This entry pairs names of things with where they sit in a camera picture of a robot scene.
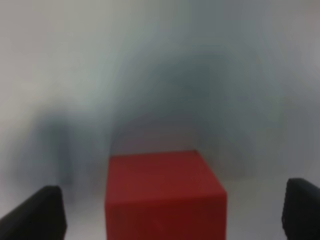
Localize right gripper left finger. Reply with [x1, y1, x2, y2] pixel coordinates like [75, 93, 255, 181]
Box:
[0, 186, 67, 240]

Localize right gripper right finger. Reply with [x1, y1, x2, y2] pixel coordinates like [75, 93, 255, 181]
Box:
[281, 178, 320, 240]

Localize red block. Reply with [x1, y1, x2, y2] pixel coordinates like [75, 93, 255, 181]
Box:
[105, 151, 228, 240]

